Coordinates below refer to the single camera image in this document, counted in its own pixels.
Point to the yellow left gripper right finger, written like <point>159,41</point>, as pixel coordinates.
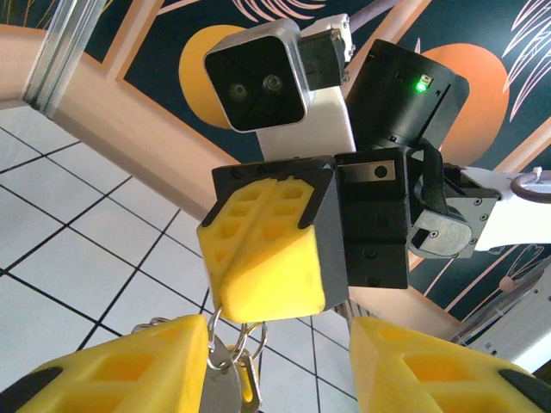
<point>430,378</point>

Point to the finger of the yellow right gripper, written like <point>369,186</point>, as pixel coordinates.
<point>228,241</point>
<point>284,275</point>

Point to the silver keyring bunch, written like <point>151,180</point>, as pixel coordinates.
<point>211,329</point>

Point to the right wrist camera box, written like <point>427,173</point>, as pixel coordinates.
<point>258,81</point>

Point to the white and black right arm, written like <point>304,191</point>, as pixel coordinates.
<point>512,219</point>

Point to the leaf line wall panel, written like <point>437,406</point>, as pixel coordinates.
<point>482,26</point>

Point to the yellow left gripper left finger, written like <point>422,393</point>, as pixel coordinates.
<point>129,378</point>

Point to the aluminium frame post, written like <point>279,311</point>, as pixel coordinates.
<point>60,56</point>

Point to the yellow oval feather wall panel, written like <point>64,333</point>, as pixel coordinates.
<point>163,56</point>

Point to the silver key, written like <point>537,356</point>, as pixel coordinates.
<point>221,387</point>

